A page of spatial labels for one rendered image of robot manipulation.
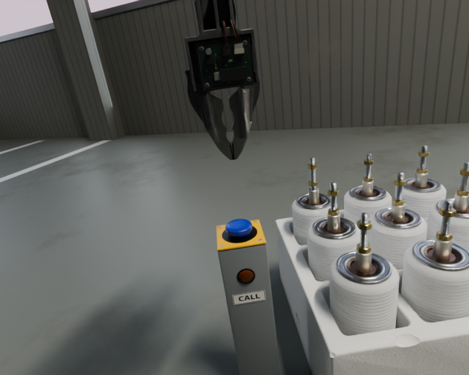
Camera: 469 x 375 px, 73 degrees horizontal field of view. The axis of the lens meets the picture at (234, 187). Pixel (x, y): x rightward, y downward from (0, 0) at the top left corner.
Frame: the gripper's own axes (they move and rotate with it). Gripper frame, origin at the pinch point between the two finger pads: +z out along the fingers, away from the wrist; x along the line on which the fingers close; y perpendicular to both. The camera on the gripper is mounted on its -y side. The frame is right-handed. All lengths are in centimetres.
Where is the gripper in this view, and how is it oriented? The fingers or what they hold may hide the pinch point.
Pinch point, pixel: (231, 148)
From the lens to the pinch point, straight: 43.5
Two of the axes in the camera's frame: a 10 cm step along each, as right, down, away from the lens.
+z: 1.3, 9.2, 3.7
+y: 0.8, 3.7, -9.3
